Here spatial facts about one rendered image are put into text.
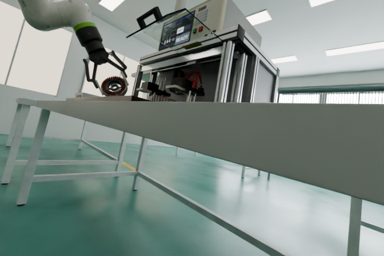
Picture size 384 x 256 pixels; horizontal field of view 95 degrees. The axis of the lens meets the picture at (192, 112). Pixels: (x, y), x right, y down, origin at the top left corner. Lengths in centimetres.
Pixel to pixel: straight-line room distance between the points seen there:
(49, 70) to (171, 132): 519
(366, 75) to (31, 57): 864
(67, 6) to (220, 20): 62
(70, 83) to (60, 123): 101
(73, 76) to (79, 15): 451
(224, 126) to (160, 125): 9
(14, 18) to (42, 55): 78
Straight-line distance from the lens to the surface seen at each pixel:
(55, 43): 548
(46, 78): 532
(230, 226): 131
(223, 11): 85
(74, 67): 545
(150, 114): 24
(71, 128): 541
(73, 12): 95
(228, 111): 15
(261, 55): 85
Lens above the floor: 72
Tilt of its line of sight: 6 degrees up
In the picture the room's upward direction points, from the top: 10 degrees clockwise
